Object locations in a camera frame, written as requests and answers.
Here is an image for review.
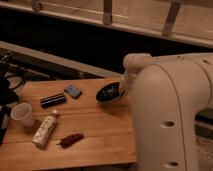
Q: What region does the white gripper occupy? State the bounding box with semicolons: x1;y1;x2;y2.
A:
119;73;136;95

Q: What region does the dark ceramic bowl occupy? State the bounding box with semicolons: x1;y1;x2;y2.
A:
96;82;123;103

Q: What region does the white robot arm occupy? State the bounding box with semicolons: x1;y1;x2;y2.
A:
120;53;213;171

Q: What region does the blue sponge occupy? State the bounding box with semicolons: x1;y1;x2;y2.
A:
64;85;82;99

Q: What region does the wooden board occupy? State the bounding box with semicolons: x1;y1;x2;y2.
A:
0;78;136;171

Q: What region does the dried red chili pepper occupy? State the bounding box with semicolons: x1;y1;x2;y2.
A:
59;134;84;148

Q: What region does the white plastic bottle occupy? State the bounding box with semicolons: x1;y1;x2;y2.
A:
32;110;59;147

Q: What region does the clear plastic cup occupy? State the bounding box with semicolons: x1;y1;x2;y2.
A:
11;103;35;127

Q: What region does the black tripod stand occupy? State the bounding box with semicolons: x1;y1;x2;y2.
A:
0;54;19;145

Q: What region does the black cable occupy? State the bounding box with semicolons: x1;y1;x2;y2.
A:
4;73;26;91

